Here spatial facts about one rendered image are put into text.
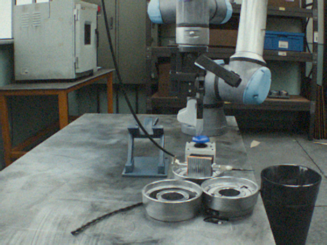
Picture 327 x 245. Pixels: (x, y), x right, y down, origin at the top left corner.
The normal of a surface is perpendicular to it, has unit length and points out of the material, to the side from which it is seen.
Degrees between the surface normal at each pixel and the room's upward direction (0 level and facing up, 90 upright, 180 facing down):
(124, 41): 90
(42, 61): 90
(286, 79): 90
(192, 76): 90
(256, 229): 0
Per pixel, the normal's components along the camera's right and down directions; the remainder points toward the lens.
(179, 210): 0.21, 0.22
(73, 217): 0.00, -0.97
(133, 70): -0.10, 0.22
